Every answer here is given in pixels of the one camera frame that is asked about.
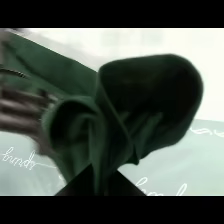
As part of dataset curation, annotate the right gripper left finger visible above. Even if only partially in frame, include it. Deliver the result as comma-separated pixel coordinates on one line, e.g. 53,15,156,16
54,162,97,197

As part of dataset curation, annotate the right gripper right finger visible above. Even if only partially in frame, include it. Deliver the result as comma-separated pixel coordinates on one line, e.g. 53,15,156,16
106,169,146,197

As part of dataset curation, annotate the green shirt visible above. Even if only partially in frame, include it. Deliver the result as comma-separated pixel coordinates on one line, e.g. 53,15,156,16
0,31,205,197

